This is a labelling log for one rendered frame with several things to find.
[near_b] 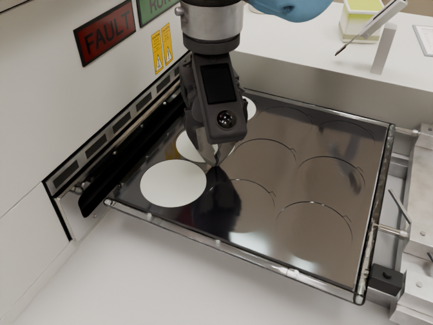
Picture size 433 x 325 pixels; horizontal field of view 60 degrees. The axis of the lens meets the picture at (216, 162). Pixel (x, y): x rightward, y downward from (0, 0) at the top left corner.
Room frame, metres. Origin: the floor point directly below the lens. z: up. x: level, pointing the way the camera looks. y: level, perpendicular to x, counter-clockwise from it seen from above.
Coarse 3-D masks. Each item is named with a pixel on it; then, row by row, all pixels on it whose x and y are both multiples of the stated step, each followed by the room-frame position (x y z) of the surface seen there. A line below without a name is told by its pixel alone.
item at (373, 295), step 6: (354, 282) 0.26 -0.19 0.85; (372, 288) 0.25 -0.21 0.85; (372, 294) 0.25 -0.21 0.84; (378, 294) 0.24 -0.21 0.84; (384, 294) 0.24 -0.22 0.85; (372, 300) 0.24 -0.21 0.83; (378, 300) 0.24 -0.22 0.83; (384, 300) 0.24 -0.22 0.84; (390, 300) 0.24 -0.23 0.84; (384, 306) 0.24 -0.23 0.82
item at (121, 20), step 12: (120, 12) 0.51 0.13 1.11; (96, 24) 0.46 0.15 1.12; (108, 24) 0.48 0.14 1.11; (120, 24) 0.50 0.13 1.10; (132, 24) 0.53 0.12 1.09; (84, 36) 0.44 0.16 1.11; (96, 36) 0.46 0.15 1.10; (108, 36) 0.48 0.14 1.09; (120, 36) 0.50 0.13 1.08; (84, 48) 0.43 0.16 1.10; (96, 48) 0.45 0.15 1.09
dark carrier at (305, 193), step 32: (256, 96) 0.63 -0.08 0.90; (256, 128) 0.53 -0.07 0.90; (288, 128) 0.53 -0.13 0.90; (320, 128) 0.53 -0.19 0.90; (352, 128) 0.53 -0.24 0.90; (384, 128) 0.53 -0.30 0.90; (160, 160) 0.44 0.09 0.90; (224, 160) 0.44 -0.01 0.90; (256, 160) 0.45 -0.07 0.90; (288, 160) 0.45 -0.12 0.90; (320, 160) 0.45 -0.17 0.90; (352, 160) 0.44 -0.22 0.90; (128, 192) 0.37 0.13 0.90; (224, 192) 0.38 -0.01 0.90; (256, 192) 0.38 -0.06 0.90; (288, 192) 0.37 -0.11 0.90; (320, 192) 0.38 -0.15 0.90; (352, 192) 0.38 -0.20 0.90; (192, 224) 0.31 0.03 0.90; (224, 224) 0.32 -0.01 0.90; (256, 224) 0.32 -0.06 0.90; (288, 224) 0.32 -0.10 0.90; (320, 224) 0.32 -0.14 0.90; (352, 224) 0.31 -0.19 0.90; (288, 256) 0.27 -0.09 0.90; (320, 256) 0.27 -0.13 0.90; (352, 256) 0.27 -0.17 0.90; (352, 288) 0.22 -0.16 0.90
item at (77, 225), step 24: (168, 96) 0.58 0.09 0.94; (144, 120) 0.51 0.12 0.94; (168, 120) 0.59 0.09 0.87; (120, 144) 0.44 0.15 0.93; (144, 144) 0.52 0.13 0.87; (96, 168) 0.39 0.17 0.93; (72, 192) 0.34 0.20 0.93; (72, 216) 0.33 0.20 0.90; (96, 216) 0.36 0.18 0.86; (72, 240) 0.33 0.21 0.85
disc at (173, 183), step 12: (156, 168) 0.43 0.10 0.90; (168, 168) 0.43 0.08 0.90; (180, 168) 0.43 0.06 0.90; (192, 168) 0.43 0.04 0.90; (144, 180) 0.40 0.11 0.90; (156, 180) 0.40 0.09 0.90; (168, 180) 0.40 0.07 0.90; (180, 180) 0.40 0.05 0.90; (192, 180) 0.40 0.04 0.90; (204, 180) 0.40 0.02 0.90; (144, 192) 0.37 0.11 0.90; (156, 192) 0.37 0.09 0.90; (168, 192) 0.37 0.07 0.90; (180, 192) 0.37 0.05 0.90; (192, 192) 0.37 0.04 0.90; (156, 204) 0.35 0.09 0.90; (168, 204) 0.35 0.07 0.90; (180, 204) 0.35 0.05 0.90
